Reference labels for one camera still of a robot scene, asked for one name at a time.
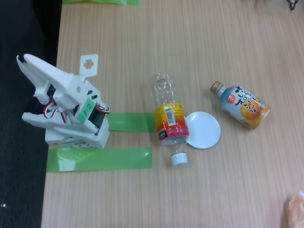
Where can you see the clear plastic bottle orange label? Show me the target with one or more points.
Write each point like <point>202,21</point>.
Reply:
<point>171,118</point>

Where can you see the orange juice bottle can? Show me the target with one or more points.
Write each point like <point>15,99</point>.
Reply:
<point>247,109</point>

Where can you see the short green tape strip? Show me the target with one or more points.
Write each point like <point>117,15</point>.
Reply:
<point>130,122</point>

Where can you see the long green tape strip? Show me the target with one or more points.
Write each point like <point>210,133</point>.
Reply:
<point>114,159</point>

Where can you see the green plastic bag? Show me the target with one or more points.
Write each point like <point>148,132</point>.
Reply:
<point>99,2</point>

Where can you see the white round plate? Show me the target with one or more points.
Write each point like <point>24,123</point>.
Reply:
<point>204,130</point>

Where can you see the orange plastic bag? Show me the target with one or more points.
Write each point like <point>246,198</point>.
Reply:
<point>295,211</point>

